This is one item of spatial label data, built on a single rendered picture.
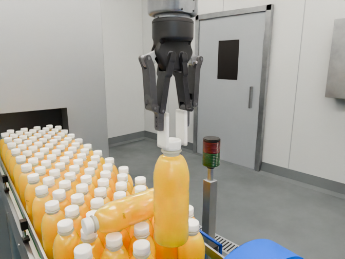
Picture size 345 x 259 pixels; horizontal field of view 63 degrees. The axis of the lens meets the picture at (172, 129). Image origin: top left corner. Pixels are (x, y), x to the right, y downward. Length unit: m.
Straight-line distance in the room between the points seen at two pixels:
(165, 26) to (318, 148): 3.45
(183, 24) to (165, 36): 0.04
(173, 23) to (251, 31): 3.60
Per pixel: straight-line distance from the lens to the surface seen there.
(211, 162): 1.00
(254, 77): 4.02
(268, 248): 0.51
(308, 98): 3.79
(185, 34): 0.51
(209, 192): 1.06
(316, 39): 3.77
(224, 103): 4.31
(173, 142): 0.54
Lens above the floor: 1.52
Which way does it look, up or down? 13 degrees down
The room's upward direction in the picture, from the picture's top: straight up
